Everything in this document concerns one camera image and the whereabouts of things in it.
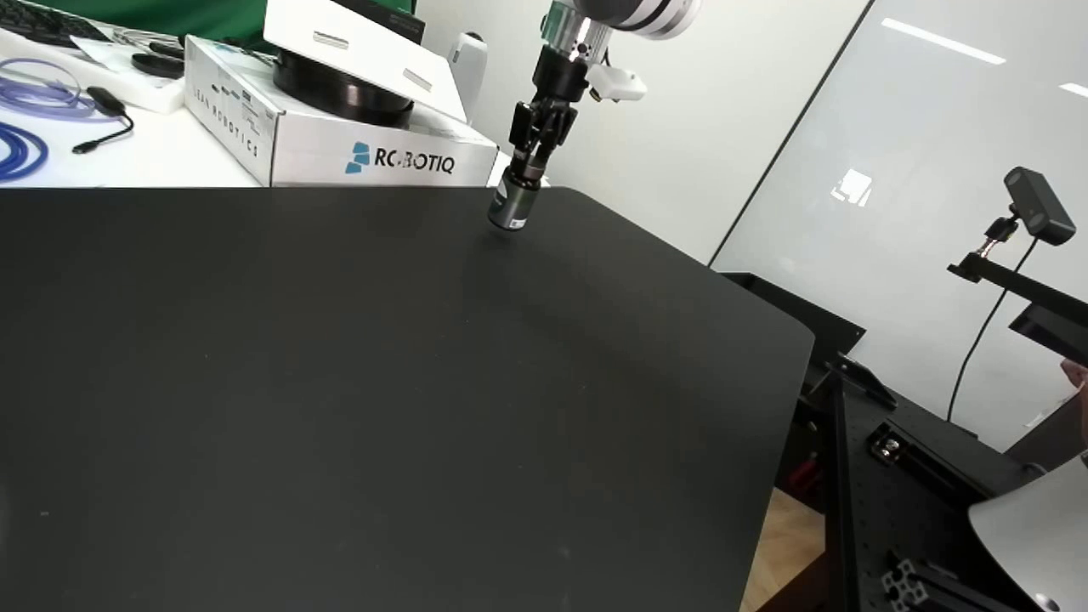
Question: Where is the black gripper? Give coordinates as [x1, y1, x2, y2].
[500, 42, 590, 212]

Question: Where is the white upright plastic device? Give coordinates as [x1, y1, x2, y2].
[449, 28, 492, 111]

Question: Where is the small dark round object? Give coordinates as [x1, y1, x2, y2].
[130, 47, 188, 81]

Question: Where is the thick blue coiled cable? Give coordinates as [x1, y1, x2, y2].
[0, 119, 52, 187]

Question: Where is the black device in box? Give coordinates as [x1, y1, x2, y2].
[272, 51, 417, 129]

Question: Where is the person hand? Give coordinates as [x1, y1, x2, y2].
[1057, 356, 1088, 422]

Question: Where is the black camera cable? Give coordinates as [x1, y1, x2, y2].
[943, 218, 1041, 425]

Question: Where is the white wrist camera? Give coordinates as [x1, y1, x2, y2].
[585, 59, 654, 108]

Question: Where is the white Robotiq cardboard box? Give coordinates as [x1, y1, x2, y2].
[181, 32, 504, 190]

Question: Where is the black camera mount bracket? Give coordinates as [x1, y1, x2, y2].
[944, 251, 1088, 366]

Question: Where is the black metal frame stand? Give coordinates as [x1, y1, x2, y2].
[721, 269, 1088, 612]

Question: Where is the black camera on mount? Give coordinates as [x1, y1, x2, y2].
[1001, 164, 1077, 247]

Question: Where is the green cloth backdrop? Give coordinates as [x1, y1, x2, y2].
[66, 0, 272, 51]

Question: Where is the thin blue cable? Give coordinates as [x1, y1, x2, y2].
[0, 53, 117, 122]

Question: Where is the black flat device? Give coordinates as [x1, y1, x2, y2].
[0, 0, 117, 51]

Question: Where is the small white box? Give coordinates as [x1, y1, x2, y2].
[66, 32, 189, 115]

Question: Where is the black cable with plug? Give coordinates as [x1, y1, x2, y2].
[68, 81, 139, 160]

